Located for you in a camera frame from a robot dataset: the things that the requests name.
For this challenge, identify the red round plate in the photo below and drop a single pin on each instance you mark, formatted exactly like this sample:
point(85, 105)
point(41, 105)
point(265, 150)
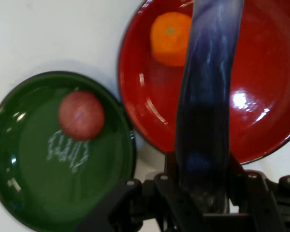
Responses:
point(263, 60)

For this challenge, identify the orange toy fruit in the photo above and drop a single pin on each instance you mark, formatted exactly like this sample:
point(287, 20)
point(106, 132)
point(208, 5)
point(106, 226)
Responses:
point(169, 41)

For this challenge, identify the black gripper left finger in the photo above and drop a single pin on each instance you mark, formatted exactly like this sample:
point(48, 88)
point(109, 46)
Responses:
point(145, 207)

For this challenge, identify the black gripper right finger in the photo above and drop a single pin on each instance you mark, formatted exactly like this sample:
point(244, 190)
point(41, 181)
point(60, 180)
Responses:
point(263, 205)

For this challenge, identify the red toy apple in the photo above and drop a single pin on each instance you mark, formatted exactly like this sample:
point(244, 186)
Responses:
point(81, 116)

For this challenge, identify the purple toy eggplant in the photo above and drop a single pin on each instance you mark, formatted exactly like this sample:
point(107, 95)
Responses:
point(207, 96)

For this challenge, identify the green round plate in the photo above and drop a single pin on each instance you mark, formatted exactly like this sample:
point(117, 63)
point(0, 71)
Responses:
point(38, 193)

